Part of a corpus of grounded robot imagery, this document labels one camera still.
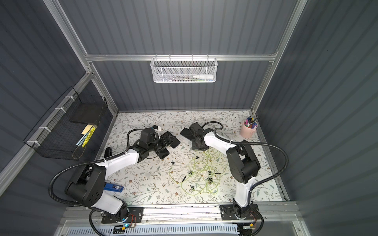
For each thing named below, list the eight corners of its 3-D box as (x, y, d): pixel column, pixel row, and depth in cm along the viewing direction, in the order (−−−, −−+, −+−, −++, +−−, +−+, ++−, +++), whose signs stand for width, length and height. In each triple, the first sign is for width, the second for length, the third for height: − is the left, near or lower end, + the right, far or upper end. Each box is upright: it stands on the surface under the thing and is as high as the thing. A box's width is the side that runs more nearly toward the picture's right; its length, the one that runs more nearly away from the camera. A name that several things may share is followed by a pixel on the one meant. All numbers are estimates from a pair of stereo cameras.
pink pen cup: (239, 138, 106) (245, 125, 95) (239, 128, 112) (245, 115, 101) (251, 140, 105) (258, 127, 94) (251, 129, 111) (257, 117, 100)
